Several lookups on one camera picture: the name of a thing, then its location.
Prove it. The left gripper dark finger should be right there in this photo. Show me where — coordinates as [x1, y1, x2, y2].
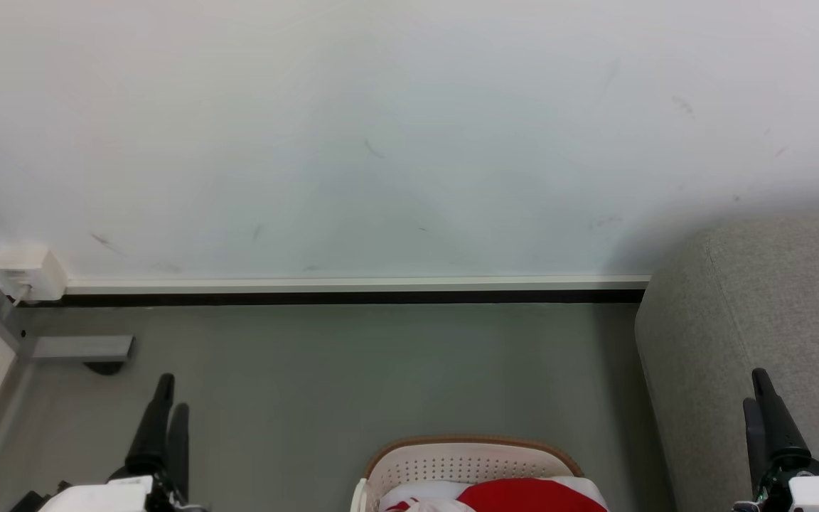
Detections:
[125, 373, 176, 476]
[166, 403, 191, 500]

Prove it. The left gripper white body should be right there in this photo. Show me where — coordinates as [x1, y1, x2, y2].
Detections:
[38, 464, 205, 512]

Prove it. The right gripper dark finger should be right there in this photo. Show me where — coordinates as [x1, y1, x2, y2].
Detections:
[742, 398, 772, 493]
[750, 368, 813, 467]

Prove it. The red and white garment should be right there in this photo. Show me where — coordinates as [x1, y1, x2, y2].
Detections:
[380, 477, 609, 512]

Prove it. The grey fabric sofa seat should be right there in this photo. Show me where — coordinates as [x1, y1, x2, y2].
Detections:
[634, 213, 819, 512]

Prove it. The white perforated laundry basket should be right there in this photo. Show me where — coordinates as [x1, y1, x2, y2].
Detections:
[350, 435, 587, 512]

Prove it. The grey metal floor foot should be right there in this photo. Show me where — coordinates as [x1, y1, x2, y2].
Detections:
[31, 335, 135, 376]

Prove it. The white and black baseboard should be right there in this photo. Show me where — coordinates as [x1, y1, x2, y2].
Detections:
[26, 275, 653, 308]

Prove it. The white wall power adapter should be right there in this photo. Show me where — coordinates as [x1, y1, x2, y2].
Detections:
[0, 245, 68, 304]

